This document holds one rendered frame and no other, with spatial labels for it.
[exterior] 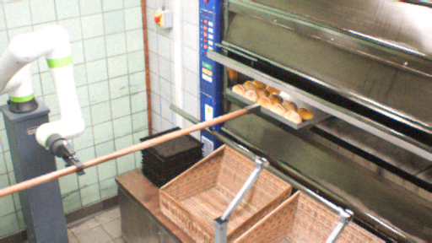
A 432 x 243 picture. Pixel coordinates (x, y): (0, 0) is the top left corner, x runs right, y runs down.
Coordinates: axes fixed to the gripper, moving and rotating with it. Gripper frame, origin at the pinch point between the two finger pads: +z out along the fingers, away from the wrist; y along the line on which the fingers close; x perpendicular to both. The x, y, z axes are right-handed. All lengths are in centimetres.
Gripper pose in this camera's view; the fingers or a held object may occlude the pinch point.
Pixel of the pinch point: (78, 166)
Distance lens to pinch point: 224.3
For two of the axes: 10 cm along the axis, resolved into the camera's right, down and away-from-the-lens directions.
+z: 6.1, 3.6, -7.1
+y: -0.1, 8.9, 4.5
